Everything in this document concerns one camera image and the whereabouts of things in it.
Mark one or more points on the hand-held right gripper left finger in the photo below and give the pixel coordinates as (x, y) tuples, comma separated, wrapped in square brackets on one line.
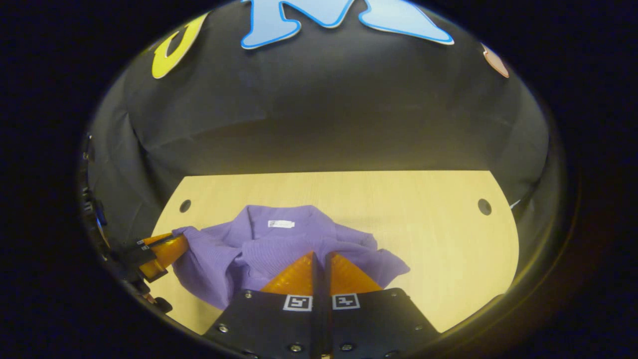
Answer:
[(269, 324)]

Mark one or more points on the purple collared shirt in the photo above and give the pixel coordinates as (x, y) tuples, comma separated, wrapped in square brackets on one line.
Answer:
[(279, 244)]

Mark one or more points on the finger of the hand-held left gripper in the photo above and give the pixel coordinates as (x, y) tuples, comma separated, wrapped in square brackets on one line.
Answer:
[(167, 254), (154, 239)]

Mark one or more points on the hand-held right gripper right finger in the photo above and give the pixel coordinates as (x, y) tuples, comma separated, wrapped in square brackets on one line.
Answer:
[(379, 324)]

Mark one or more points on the black backdrop cloth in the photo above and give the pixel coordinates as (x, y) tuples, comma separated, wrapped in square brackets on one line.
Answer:
[(324, 109)]

